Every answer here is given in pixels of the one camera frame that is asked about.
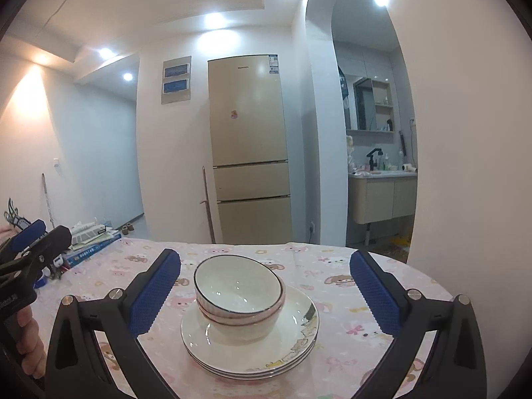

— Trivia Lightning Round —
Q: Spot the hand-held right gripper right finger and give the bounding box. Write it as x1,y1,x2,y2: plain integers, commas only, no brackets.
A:
349,248,488,399

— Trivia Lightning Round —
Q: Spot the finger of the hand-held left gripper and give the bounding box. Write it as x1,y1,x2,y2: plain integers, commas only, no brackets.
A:
0,225,72,284
0,219,47,258

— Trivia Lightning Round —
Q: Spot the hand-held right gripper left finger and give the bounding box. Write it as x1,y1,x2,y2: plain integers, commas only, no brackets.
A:
45,248,182,399

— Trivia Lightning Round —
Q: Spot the white bowl with black rim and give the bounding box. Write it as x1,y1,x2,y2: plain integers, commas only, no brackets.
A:
194,254,283,314

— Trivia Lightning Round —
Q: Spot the person's left hand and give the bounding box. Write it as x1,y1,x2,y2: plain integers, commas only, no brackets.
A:
17,305,47,379

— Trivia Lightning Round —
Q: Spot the teal-edged card package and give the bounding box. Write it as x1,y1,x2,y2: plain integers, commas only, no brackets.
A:
3,199,33,230

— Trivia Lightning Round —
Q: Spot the white long box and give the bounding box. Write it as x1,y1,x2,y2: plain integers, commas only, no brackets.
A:
68,223,106,244

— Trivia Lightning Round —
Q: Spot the blue book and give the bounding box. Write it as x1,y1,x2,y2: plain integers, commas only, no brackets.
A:
62,237,122,269

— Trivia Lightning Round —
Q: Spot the white mop pole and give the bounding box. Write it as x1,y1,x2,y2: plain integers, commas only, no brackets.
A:
42,173,55,230

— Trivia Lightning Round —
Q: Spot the pink cartoon printed tablecloth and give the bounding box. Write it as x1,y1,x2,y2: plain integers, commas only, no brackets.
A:
25,239,456,399

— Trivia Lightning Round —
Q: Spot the yellow bathroom floor mat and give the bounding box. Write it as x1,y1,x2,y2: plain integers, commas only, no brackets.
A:
388,235,413,254

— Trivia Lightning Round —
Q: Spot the beige bathroom vanity cabinet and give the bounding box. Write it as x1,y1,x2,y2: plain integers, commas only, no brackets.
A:
348,172,417,224

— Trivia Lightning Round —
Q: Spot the wooden broom stick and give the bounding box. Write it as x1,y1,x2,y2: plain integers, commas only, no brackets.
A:
201,166,217,243

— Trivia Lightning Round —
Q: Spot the beige three-door refrigerator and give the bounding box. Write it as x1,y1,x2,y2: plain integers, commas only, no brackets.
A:
208,54,293,244

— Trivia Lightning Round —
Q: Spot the bathroom mirror cabinet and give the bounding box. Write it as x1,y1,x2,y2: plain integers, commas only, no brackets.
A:
344,74,395,134

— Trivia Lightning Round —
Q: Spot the grey wall electrical panel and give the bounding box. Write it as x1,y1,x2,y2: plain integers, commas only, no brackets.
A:
161,55,193,106

